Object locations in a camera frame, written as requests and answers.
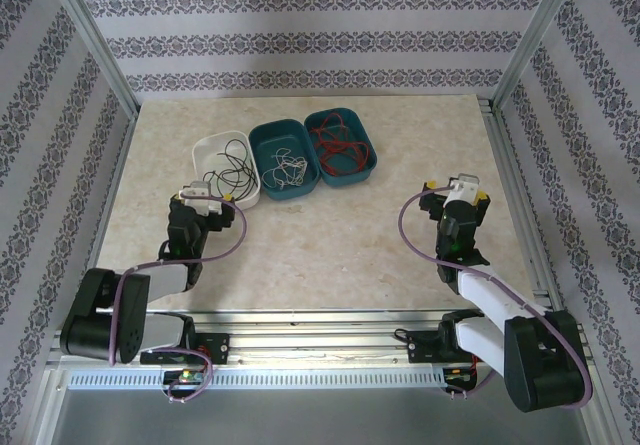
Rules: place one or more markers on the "teal plastic tray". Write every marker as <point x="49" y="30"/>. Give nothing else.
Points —
<point x="340" y="125"/>
<point x="282" y="135"/>

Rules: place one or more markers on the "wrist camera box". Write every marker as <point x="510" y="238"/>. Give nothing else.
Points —
<point x="200" y="195"/>
<point x="462" y="187"/>

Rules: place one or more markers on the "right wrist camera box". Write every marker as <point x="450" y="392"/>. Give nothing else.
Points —
<point x="462" y="187"/>

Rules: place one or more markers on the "aluminium side rail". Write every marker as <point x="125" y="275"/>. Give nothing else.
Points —
<point x="104" y="215"/>
<point x="512" y="175"/>

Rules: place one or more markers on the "white plastic tray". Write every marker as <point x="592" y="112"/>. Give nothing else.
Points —
<point x="220" y="145"/>

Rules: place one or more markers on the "aluminium frame post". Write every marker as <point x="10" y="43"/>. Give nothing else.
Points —
<point x="535" y="35"/>
<point x="95" y="40"/>

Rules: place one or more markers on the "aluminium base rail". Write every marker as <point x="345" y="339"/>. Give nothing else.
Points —
<point x="320" y="345"/>

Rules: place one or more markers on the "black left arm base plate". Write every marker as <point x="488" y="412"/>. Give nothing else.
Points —
<point x="217" y="347"/>

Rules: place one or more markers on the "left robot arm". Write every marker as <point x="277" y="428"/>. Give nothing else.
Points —
<point x="100" y="315"/>

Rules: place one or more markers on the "grey metal sheet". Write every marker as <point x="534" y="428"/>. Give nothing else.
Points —
<point x="320" y="420"/>

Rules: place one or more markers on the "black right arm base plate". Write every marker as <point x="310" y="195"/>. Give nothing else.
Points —
<point x="422" y="347"/>

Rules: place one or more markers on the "small circuit board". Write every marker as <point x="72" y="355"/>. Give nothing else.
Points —
<point x="457" y="376"/>
<point x="189" y="376"/>

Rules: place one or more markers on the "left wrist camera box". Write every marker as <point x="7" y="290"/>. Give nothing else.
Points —
<point x="200" y="195"/>

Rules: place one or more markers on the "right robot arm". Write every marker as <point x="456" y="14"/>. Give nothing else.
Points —
<point x="540" y="365"/>

